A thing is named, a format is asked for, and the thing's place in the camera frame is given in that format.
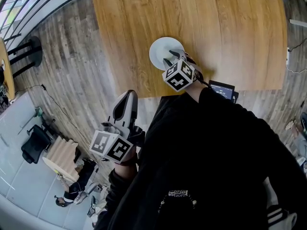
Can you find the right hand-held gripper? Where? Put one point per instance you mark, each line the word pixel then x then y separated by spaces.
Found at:
pixel 178 75

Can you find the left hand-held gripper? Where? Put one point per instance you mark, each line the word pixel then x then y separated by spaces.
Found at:
pixel 112 145

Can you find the pale food piece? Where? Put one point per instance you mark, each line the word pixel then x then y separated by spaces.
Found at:
pixel 168 54

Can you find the person's right forearm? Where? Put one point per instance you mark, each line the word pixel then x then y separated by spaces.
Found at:
pixel 216 104

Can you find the person's left forearm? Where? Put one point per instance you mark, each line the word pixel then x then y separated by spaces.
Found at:
pixel 124 174

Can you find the white round plate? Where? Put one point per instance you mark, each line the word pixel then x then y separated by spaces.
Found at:
pixel 158 54

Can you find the black tablet with screen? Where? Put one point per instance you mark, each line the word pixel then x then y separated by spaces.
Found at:
pixel 221 90

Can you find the beige corrugated cardboard piece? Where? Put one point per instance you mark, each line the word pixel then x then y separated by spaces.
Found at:
pixel 62 157

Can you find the green floor tool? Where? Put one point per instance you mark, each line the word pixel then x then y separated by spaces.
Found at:
pixel 38 111

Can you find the person's black jacket torso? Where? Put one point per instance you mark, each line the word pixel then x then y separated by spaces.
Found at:
pixel 204 164

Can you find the black office chair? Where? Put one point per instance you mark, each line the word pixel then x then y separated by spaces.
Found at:
pixel 35 144

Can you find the black bar stool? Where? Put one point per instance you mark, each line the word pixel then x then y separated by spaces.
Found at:
pixel 28 53

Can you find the white power strip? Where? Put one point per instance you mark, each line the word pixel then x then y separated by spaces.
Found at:
pixel 288 56

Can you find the round wooden side table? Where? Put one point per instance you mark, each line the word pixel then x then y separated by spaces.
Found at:
pixel 6 68

